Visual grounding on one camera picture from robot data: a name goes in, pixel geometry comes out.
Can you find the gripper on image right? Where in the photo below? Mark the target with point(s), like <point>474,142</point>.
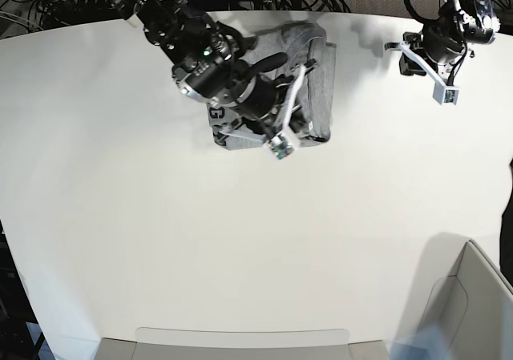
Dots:
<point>443,43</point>

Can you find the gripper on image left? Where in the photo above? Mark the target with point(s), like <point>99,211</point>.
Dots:
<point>260,99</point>

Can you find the grey T-shirt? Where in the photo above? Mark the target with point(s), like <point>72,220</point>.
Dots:
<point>301,41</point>

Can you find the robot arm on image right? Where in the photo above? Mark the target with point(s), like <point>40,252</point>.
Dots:
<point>476,18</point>

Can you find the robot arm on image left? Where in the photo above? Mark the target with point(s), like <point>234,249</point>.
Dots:
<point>208,58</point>

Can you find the grey bin at right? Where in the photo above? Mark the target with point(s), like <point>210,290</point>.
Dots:
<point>469,313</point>

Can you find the grey tray at bottom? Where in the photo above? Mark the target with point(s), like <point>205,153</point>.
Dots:
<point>161,343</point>

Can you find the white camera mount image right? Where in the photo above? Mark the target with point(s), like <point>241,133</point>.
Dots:
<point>445,90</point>

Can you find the white camera mount image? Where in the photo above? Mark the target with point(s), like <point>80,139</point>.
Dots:
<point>445,90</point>
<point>281,141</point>

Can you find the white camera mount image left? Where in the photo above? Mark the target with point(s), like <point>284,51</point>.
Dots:
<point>281,141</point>

